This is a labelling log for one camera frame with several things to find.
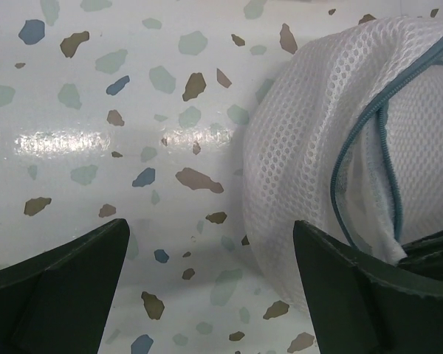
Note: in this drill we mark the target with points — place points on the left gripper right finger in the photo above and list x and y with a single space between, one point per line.
359 304

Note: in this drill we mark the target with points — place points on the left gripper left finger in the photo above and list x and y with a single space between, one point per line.
59 301

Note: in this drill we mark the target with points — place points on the round white mesh laundry bag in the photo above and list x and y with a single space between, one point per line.
349 139

